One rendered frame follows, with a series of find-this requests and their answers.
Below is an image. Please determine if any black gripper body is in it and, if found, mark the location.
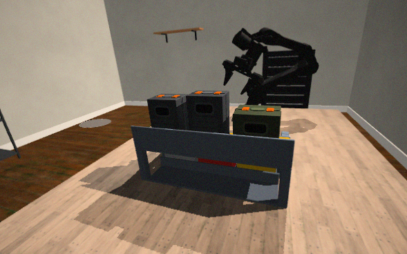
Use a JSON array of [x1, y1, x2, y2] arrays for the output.
[[223, 53, 264, 86]]

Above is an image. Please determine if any red open bin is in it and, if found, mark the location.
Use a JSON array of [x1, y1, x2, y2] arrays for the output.
[[198, 158, 236, 167]]

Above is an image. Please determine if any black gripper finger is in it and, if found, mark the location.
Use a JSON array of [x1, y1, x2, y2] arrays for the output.
[[223, 66, 233, 86], [240, 78, 258, 95]]

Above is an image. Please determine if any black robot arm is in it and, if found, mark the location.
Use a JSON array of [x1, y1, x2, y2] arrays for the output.
[[232, 28, 319, 105]]

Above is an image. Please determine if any yellow bin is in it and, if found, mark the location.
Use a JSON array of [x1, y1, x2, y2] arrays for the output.
[[237, 164, 276, 173]]

